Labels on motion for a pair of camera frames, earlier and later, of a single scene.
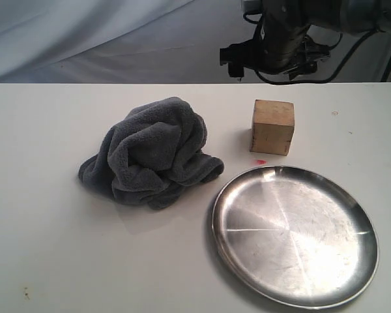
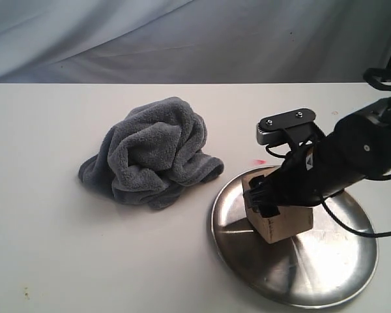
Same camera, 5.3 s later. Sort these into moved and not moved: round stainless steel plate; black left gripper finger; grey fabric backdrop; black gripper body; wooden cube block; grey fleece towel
Moved: black left gripper finger; wooden cube block; black gripper body
Not moved: grey fabric backdrop; round stainless steel plate; grey fleece towel
